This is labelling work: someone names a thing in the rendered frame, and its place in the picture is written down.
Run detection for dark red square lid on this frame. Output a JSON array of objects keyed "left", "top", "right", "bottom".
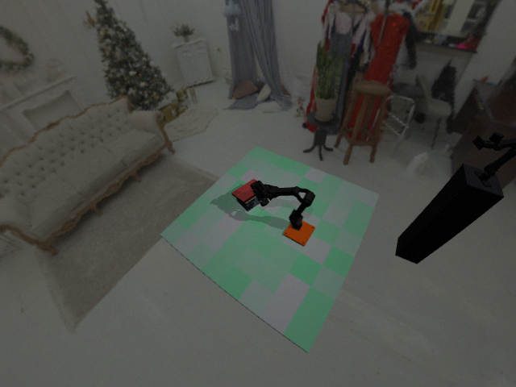
[{"left": 231, "top": 179, "right": 257, "bottom": 203}]

